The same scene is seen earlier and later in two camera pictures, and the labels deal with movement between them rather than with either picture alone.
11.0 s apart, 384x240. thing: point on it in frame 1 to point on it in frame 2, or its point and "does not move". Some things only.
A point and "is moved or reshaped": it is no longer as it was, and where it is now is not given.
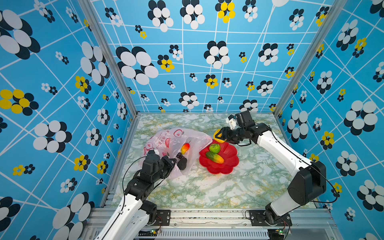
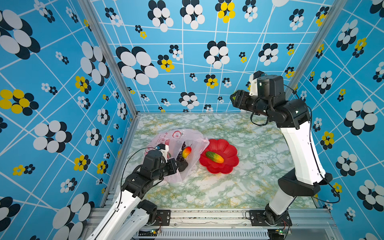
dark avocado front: x=182 y=163 does not move
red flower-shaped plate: x=228 y=152 does not move
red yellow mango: x=185 y=148 is moved or reshaped
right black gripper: x=226 y=135 to x=243 y=98
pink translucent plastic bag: x=170 y=141 does not move
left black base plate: x=163 y=217 does not move
